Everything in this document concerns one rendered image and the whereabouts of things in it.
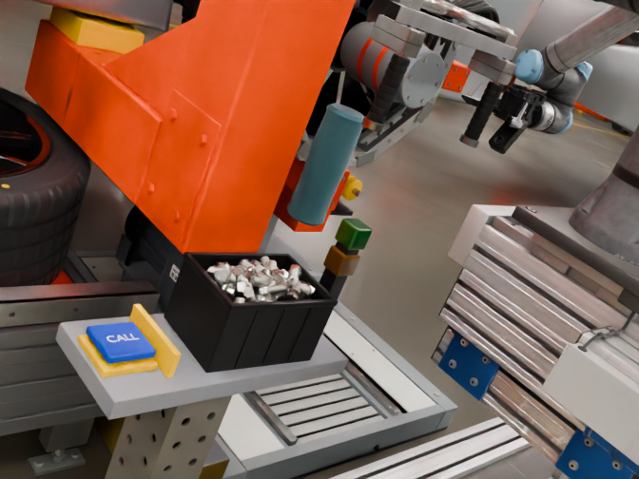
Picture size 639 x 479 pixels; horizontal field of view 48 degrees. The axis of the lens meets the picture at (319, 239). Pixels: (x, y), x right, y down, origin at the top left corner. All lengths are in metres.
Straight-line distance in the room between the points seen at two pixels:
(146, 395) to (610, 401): 0.56
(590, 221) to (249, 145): 0.50
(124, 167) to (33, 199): 0.16
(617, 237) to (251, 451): 0.88
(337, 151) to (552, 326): 0.67
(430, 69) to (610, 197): 0.68
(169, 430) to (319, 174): 0.68
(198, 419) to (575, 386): 0.54
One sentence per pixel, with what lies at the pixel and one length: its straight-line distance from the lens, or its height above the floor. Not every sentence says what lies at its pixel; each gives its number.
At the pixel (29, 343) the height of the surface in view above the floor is 0.31.
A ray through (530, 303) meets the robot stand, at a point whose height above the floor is 0.70.
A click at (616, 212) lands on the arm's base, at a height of 0.87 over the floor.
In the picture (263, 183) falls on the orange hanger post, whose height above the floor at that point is 0.66.
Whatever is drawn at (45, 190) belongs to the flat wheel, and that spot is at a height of 0.50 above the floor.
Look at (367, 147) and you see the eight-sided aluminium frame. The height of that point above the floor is 0.63.
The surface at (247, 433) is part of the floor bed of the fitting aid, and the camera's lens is 1.57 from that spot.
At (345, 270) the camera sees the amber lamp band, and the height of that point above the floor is 0.58.
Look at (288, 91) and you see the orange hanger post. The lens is 1.12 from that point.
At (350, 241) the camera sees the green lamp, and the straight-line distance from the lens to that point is 1.14.
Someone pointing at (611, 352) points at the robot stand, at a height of 0.74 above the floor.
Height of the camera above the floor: 1.03
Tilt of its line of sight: 21 degrees down
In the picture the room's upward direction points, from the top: 23 degrees clockwise
